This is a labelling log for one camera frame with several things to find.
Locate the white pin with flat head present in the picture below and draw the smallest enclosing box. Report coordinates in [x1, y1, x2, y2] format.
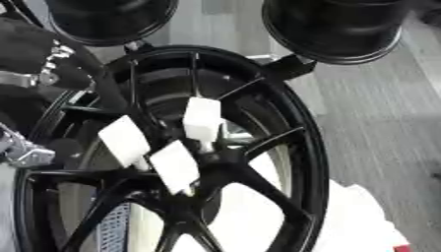
[96, 114, 154, 171]
[180, 96, 224, 154]
[146, 140, 202, 197]

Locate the black spoked wheel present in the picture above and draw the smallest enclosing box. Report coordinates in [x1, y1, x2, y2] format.
[12, 43, 333, 252]

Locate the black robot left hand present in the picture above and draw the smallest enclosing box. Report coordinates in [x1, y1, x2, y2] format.
[0, 16, 131, 133]

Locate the grey perforated metal panel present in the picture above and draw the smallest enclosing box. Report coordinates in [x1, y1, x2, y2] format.
[94, 201, 133, 252]

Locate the black wheel mounting bracket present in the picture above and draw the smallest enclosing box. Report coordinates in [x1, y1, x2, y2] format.
[262, 53, 319, 84]

